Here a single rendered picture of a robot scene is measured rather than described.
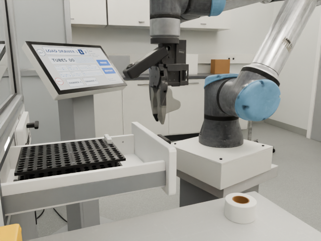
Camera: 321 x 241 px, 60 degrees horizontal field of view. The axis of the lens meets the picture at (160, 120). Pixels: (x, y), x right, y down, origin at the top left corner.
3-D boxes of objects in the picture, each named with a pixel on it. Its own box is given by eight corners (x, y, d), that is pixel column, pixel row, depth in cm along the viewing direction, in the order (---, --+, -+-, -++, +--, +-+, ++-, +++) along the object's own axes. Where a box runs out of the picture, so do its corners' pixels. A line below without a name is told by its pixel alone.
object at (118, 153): (109, 139, 78) (109, 137, 78) (125, 160, 62) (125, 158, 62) (102, 140, 77) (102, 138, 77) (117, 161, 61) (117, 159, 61)
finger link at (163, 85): (168, 105, 67) (166, 68, 66) (163, 105, 66) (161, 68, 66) (162, 105, 71) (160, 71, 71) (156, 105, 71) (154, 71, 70)
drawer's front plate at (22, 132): (31, 139, 105) (28, 111, 103) (26, 166, 79) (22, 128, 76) (26, 140, 104) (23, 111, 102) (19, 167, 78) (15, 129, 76)
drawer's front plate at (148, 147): (137, 155, 88) (136, 121, 86) (176, 195, 62) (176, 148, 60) (132, 155, 88) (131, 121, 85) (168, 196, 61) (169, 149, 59)
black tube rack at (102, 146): (110, 159, 79) (109, 137, 78) (126, 184, 63) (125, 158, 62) (24, 170, 71) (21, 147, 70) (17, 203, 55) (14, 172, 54)
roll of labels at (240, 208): (261, 215, 65) (262, 200, 64) (245, 227, 60) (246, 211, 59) (235, 204, 70) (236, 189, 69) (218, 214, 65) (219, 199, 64)
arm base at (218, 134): (215, 134, 107) (216, 108, 105) (251, 141, 96) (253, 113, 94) (189, 141, 97) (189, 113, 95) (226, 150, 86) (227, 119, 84)
